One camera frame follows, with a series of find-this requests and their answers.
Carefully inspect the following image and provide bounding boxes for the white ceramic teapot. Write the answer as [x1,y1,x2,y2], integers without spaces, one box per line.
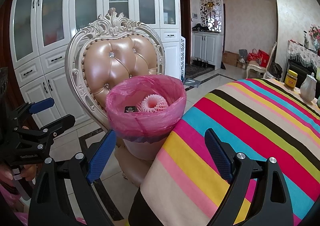
[299,73,316,103]

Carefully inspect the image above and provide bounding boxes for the pink flower bouquet vase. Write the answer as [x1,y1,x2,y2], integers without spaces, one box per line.
[309,24,320,49]

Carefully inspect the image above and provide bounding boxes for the waste bin with pink bag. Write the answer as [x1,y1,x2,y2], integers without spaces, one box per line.
[105,75,187,160]

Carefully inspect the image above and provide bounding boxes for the dark wooden door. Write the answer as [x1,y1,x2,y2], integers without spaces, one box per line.
[179,0,192,44]

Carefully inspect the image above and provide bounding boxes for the cardboard box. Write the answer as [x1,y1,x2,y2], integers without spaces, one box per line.
[222,51,239,67]

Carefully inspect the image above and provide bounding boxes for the dark doormat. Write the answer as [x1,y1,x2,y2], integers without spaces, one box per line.
[184,64,213,78]

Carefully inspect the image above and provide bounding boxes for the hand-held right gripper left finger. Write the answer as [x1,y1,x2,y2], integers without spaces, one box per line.
[27,129,118,226]

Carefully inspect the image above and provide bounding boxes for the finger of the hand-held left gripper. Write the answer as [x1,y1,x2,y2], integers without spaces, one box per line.
[14,114,76,151]
[6,97,55,127]

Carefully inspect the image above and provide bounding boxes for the grey flat packet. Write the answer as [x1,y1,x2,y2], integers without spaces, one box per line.
[184,78,202,88]

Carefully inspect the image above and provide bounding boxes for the striped tablecloth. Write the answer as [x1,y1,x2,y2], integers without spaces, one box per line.
[127,78,320,226]

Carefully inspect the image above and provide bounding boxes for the lace fringed cloth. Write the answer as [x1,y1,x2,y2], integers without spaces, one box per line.
[287,40,320,68]

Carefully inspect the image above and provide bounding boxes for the low white cabinet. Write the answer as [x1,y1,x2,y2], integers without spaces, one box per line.
[191,32,224,70]

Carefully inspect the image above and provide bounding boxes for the white side chair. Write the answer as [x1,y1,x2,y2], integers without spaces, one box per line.
[246,41,278,79]

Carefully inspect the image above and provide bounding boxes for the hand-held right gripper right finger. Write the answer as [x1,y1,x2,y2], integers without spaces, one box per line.
[204,128,298,226]

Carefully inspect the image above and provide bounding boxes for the black piano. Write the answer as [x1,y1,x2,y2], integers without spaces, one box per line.
[287,57,320,79]

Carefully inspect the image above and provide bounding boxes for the red gift bags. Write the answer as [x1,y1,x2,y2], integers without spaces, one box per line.
[247,49,270,68]

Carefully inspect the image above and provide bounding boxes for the tufted beige carved chair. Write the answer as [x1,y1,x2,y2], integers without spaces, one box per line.
[64,8,166,184]

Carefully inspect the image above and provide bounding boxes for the pink foam fruit net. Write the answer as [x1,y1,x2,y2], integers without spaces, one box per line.
[141,94,168,113]

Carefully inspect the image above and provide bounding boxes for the person's left hand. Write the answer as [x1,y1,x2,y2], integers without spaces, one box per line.
[0,163,38,181]

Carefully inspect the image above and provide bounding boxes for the tall white glass-door cabinet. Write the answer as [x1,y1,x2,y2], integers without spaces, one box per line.
[9,0,182,127]

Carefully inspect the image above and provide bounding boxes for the black bag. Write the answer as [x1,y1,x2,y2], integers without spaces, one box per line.
[271,62,283,78]

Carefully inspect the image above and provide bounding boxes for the white openwork panel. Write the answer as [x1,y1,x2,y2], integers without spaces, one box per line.
[179,36,187,80]

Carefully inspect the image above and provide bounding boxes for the yellow lid glass jar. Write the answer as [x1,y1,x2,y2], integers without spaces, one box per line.
[284,69,298,90]

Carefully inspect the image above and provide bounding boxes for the row of black shoes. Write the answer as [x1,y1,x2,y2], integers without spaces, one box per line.
[195,57,209,68]

